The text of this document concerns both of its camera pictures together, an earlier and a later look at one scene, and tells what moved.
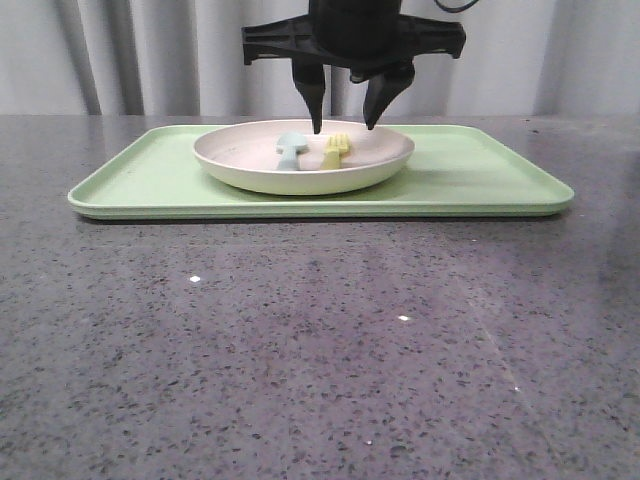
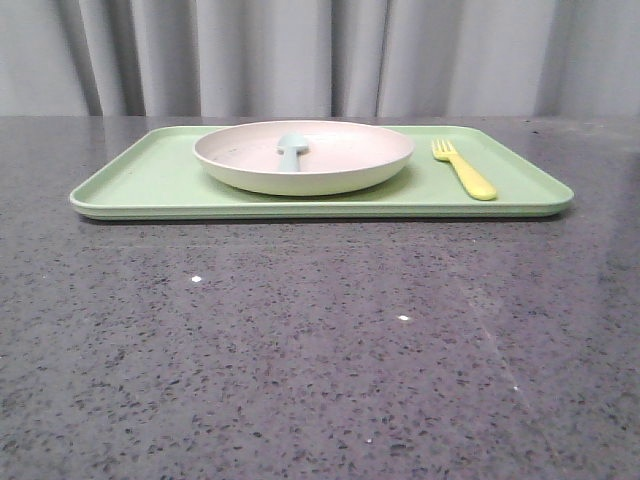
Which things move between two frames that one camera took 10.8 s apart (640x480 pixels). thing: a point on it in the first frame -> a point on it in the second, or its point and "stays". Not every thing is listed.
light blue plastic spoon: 291,144 stays
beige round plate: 245,156 stays
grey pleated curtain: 185,58 stays
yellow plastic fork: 337,145 -> 478,187
